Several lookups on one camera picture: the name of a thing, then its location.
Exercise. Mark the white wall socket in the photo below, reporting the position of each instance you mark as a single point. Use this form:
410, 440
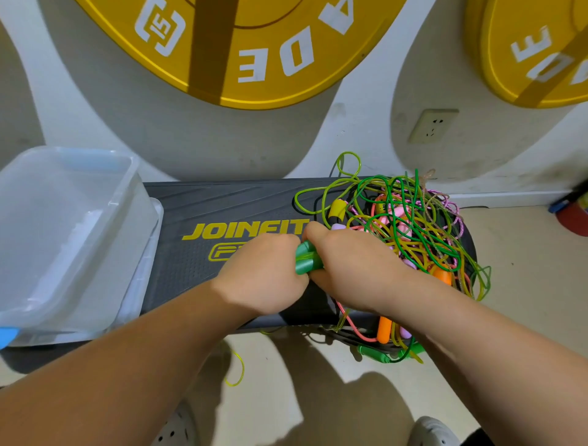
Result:
433, 126

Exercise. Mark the red fire extinguisher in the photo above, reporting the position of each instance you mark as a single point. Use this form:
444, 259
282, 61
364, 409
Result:
574, 216

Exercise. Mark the person's left grey shoe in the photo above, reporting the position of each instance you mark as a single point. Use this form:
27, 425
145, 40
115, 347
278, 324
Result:
176, 427

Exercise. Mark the person's right hand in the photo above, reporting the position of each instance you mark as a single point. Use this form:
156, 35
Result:
358, 266

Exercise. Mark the large yellow weight plate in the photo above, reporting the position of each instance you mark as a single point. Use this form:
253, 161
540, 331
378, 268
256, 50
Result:
257, 46

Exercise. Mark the person's left hand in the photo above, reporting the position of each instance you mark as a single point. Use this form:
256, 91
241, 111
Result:
262, 276

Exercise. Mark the clear plastic storage bin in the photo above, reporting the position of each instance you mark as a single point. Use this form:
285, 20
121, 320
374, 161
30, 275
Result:
64, 230

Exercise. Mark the black aerobic step platform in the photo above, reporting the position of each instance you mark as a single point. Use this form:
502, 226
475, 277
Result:
230, 207

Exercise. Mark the person's right forearm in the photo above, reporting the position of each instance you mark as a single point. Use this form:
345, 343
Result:
505, 377

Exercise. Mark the person's left forearm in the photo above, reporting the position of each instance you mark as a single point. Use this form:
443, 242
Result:
110, 377

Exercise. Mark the translucent plastic lid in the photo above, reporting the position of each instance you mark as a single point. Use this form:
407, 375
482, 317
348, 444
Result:
147, 271

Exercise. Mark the blue plastic piece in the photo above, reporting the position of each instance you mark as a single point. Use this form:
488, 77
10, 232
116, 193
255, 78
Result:
6, 337

